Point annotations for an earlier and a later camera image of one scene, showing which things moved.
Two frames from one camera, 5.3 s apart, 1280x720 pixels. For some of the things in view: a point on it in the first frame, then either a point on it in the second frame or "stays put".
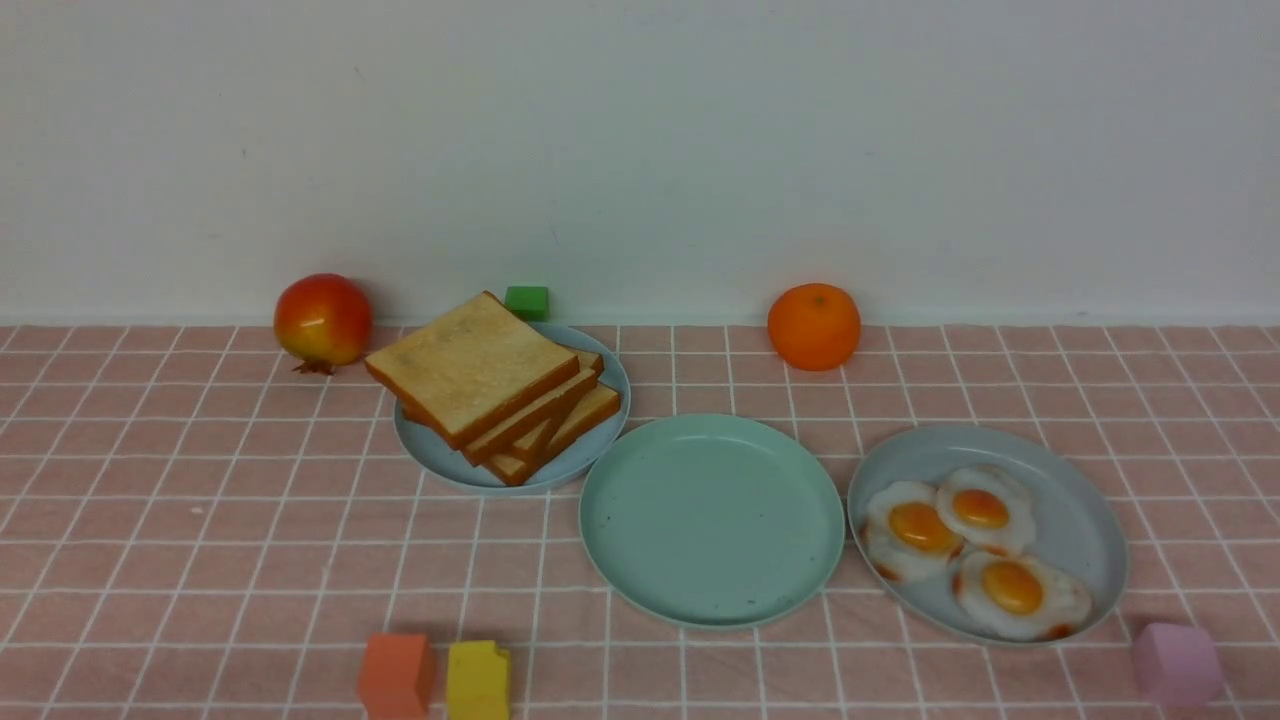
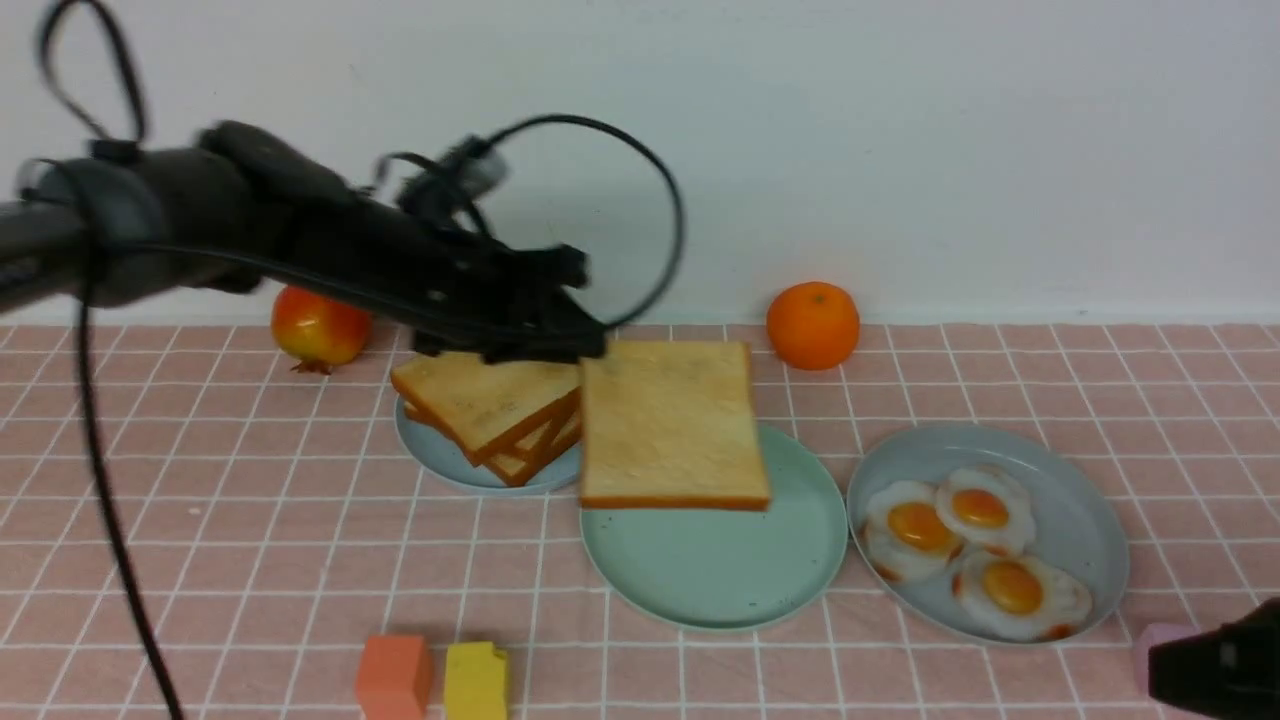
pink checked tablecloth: x=194 y=525 stays put
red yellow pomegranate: x=323 y=321 stays put
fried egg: x=987 y=505 stays put
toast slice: x=474 y=367 → x=672 y=425
